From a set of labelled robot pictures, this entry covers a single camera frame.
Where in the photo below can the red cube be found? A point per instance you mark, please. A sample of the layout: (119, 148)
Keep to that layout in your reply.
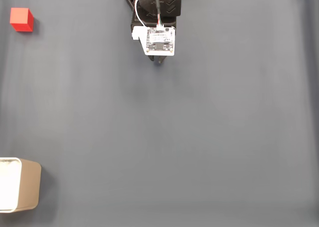
(21, 18)

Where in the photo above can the beige box white interior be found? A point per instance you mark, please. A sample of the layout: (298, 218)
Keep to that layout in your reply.
(28, 184)

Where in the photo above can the grey table mat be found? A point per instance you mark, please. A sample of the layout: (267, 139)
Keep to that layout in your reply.
(199, 117)

